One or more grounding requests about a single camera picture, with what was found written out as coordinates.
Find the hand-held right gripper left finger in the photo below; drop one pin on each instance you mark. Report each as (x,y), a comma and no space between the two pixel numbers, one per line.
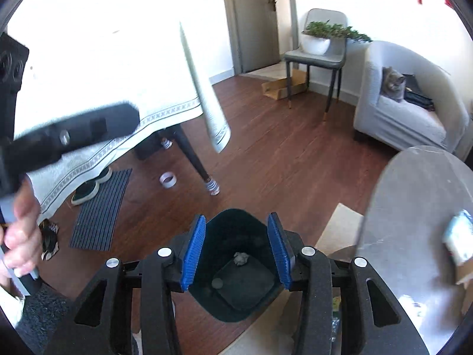
(194,251)

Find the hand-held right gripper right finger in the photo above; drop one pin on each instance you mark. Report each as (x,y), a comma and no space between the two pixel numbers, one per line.
(280,255)

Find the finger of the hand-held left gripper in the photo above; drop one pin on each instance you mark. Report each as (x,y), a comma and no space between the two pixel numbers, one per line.
(85,129)

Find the dark green trash bin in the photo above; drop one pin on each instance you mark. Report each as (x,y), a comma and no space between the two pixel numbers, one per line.
(240,288)

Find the person's left forearm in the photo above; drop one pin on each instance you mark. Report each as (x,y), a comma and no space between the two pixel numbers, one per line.
(9,303)

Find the person's left hand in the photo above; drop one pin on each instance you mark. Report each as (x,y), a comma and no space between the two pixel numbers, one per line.
(22,236)

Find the crumpled grey paper ball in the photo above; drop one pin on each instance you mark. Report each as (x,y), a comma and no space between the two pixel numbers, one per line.
(241,259)

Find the flat brown cardboard sheet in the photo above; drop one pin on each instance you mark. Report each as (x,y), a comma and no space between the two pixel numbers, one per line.
(340,229)

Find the dark storage box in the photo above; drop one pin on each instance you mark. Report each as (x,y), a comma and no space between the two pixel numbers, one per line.
(147,148)

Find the white tape roll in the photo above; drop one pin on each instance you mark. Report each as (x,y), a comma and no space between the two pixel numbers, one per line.
(168,180)

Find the dark striped floor mat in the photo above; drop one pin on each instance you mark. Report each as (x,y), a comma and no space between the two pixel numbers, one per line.
(99,214)

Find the pale green patterned tablecloth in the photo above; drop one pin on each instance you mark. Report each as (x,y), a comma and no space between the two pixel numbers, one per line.
(166,81)

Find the dark wooden table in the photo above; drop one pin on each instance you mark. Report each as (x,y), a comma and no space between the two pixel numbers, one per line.
(192,155)

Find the grey marble round table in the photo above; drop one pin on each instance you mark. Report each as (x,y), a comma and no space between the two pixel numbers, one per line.
(406,210)

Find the person's leg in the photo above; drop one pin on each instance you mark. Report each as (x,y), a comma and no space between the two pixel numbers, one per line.
(40,314)

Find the open cardboard box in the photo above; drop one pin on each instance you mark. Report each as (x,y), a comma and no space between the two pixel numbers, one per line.
(277,88)

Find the white blue tissue packet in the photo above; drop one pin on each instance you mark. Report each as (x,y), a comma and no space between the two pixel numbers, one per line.
(458,236)

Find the grey armchair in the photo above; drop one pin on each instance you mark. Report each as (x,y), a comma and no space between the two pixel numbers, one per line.
(402,118)

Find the grey dining chair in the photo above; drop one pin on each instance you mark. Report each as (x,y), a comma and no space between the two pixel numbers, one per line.
(314,61)

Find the grey door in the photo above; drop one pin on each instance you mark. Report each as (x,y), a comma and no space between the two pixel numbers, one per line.
(255,22)

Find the grey cat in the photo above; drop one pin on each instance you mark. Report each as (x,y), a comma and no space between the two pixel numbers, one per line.
(393,85)

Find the black bag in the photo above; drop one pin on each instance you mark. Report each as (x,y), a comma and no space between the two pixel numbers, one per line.
(417,96)

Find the potted plant in white pot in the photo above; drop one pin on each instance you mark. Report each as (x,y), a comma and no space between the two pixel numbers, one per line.
(317,42)

